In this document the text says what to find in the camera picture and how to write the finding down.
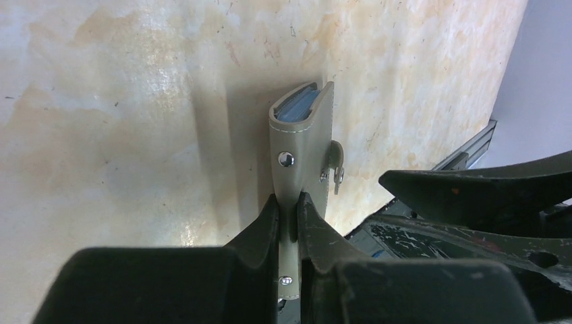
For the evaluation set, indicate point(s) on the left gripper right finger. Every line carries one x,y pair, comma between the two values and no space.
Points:
340,284

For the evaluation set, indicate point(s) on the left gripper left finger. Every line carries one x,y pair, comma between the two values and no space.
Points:
233,283

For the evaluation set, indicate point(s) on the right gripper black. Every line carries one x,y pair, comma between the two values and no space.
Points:
518,215

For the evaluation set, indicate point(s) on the grey card holder wallet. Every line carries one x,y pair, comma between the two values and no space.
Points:
303,156

